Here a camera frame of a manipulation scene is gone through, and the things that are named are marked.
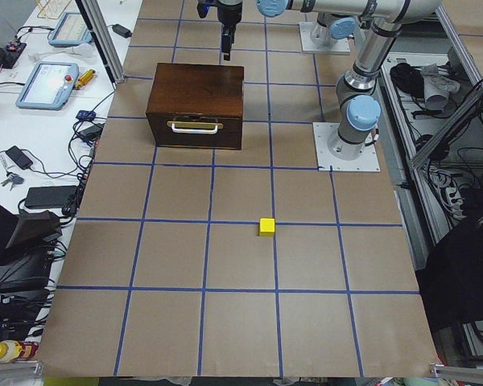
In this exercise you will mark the black power adapter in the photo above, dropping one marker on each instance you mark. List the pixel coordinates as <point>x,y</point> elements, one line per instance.
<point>122,31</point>

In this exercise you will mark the blue usb hub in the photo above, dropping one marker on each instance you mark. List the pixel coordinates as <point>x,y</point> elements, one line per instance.
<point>85,115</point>

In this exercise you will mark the dark wooden drawer box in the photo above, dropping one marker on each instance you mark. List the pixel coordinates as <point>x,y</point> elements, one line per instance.
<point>197,89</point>

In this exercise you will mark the black flat power brick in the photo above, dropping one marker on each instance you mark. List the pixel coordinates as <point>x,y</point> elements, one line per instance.
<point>49,197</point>

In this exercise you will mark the blue teach pendant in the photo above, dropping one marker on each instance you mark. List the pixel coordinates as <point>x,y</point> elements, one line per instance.
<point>70,31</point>
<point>49,86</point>

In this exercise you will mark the yellow red bottle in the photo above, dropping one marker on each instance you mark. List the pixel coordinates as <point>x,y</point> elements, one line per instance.
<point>17,351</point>

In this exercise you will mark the wooden drawer with white handle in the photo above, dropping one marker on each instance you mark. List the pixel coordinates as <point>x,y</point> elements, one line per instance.
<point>196,131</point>

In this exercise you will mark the near blue teach pendant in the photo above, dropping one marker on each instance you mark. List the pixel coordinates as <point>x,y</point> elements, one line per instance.
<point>49,86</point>

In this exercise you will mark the yellow cube block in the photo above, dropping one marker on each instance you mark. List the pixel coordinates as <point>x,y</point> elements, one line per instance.
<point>266,227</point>

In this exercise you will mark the black smartphone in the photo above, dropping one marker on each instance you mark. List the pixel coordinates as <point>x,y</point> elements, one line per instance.
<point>19,158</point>

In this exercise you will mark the aluminium frame post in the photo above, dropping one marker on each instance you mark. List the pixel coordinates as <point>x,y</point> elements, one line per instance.
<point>94,20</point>

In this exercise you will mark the far blue teach pendant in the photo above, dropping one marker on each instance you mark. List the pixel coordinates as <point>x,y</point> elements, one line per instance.
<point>70,31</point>

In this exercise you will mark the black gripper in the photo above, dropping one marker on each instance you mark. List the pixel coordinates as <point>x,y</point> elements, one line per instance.
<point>229,13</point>

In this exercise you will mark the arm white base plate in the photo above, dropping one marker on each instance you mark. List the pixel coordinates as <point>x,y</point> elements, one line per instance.
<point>333,154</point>
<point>332,40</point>

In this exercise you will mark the bunch of keys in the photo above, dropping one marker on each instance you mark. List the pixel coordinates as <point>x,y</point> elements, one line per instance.
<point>12,180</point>

